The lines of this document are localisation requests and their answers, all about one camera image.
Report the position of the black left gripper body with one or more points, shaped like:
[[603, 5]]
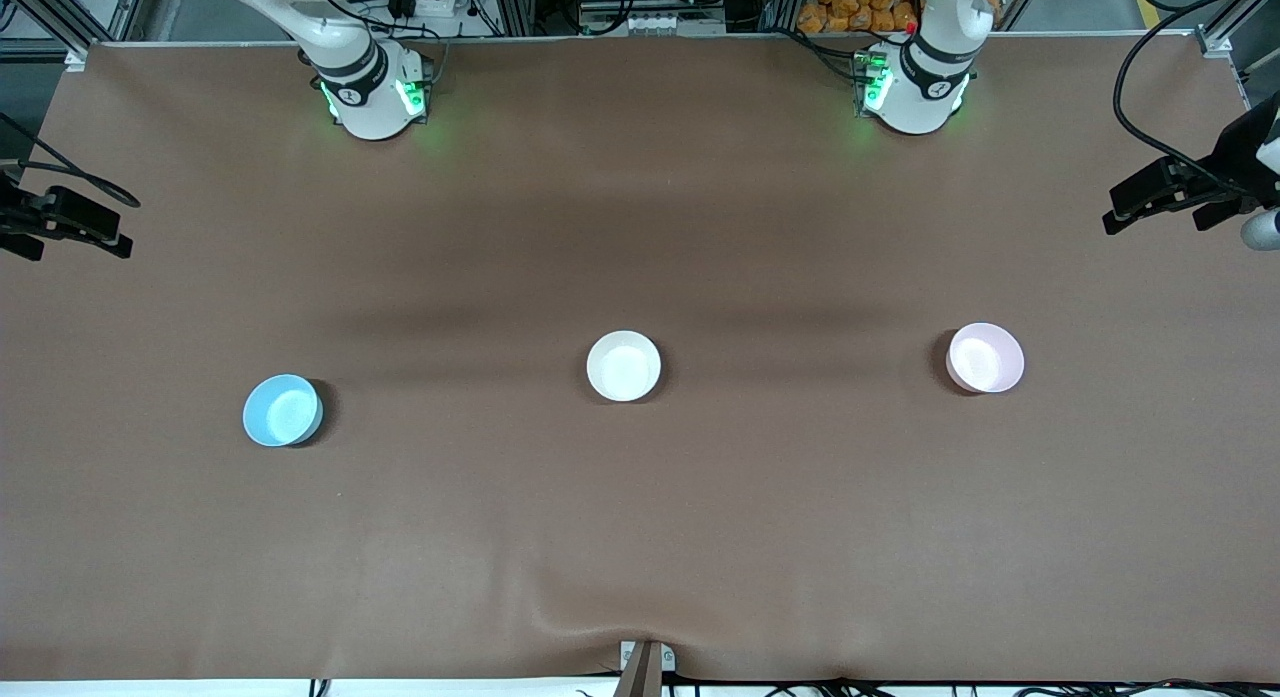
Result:
[[1228, 163]]

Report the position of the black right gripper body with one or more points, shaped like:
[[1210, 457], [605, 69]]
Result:
[[14, 215]]

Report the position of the blue bowl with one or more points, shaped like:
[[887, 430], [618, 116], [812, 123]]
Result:
[[283, 410]]

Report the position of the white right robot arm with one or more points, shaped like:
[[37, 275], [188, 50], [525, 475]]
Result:
[[352, 72]]

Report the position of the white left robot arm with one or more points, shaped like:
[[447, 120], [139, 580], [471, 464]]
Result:
[[925, 89]]

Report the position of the pink bowl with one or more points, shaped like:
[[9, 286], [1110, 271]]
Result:
[[985, 358]]

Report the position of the white bowl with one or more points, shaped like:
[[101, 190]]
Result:
[[623, 366]]

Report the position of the pile of orange snacks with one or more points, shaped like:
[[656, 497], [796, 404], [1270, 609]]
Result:
[[860, 2]]

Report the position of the brown table cloth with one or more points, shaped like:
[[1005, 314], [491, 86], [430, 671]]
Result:
[[640, 227]]

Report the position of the white power strip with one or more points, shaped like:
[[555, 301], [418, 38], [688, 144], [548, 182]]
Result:
[[652, 22]]

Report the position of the aluminium frame profile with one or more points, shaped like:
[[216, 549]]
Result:
[[60, 7]]

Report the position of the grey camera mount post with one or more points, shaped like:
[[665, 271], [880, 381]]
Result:
[[643, 669]]

